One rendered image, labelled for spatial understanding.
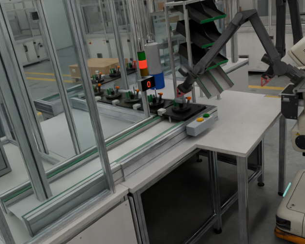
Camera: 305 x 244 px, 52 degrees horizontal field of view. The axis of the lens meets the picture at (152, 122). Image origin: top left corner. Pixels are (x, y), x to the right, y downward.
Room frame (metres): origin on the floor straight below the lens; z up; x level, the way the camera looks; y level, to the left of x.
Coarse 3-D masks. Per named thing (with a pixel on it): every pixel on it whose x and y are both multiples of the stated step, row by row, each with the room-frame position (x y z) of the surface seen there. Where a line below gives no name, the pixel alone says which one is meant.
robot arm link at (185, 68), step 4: (184, 64) 1.97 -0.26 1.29; (180, 68) 1.97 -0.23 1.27; (184, 68) 1.96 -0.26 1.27; (188, 68) 1.96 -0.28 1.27; (196, 68) 1.91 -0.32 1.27; (200, 68) 1.90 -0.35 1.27; (180, 72) 1.97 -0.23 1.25; (184, 72) 1.95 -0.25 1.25; (196, 72) 1.90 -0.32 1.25; (184, 76) 1.97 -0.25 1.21
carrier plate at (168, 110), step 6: (168, 108) 2.08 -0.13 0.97; (192, 108) 2.01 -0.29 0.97; (198, 108) 1.99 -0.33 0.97; (204, 108) 2.01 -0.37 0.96; (162, 114) 2.00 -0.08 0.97; (168, 114) 1.97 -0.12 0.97; (174, 114) 1.95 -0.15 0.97; (180, 114) 1.94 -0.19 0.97; (186, 114) 1.92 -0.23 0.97; (192, 114) 1.91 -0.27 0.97
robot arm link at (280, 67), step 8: (248, 16) 1.87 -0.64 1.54; (256, 16) 1.86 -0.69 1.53; (240, 24) 1.95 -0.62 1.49; (256, 24) 1.86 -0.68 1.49; (256, 32) 1.85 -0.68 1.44; (264, 32) 1.82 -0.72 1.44; (264, 40) 1.81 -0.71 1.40; (264, 48) 1.80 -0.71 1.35; (272, 48) 1.77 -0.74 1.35; (272, 56) 1.76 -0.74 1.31; (280, 64) 1.70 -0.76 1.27; (280, 72) 1.69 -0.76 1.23
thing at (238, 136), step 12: (252, 108) 2.11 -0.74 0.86; (264, 108) 2.08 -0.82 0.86; (276, 108) 2.04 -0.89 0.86; (240, 120) 1.94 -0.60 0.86; (252, 120) 1.91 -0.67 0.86; (264, 120) 1.88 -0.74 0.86; (216, 132) 1.81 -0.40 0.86; (228, 132) 1.79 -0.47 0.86; (240, 132) 1.76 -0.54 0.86; (252, 132) 1.73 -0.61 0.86; (264, 132) 1.74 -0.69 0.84; (204, 144) 1.67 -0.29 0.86; (216, 144) 1.65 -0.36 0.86; (228, 144) 1.63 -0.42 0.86; (240, 144) 1.61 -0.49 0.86; (252, 144) 1.58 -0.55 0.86
